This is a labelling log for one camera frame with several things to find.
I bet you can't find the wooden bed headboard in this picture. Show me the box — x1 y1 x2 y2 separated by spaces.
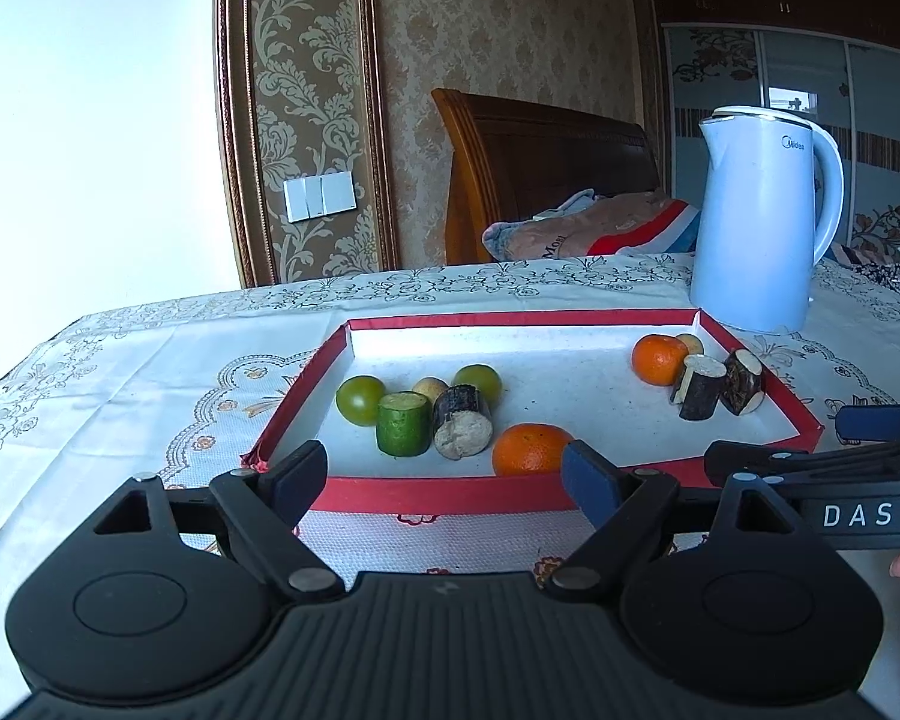
430 88 662 265

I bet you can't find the dark yam piece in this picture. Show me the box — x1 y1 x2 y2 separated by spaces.
670 354 728 422
720 349 766 416
431 385 494 461

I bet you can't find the pink striped blanket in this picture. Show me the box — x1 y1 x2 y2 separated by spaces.
482 189 702 263

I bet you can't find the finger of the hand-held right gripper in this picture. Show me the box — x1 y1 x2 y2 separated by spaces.
703 439 900 492
832 403 900 445

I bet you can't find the white wall light switch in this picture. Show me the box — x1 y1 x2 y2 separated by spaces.
283 171 359 223

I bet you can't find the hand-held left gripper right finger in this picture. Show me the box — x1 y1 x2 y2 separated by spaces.
544 439 803 605

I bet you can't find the light blue electric kettle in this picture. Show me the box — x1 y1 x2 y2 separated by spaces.
688 106 845 335

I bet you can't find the green cucumber piece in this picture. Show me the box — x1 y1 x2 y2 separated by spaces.
376 391 432 458

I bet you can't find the orange tangerine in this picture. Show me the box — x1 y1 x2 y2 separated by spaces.
631 334 691 386
491 423 575 477

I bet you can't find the red shallow cardboard box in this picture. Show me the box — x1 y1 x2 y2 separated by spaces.
241 307 824 517

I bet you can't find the gilded wall panel frame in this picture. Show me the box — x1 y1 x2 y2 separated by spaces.
217 0 398 290

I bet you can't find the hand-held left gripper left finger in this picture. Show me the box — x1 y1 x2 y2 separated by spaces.
94 439 346 605

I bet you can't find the green tangerine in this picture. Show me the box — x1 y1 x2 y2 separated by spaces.
336 376 387 428
452 364 505 410

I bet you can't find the wardrobe with patterned sliding doors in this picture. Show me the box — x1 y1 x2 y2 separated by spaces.
645 0 900 256

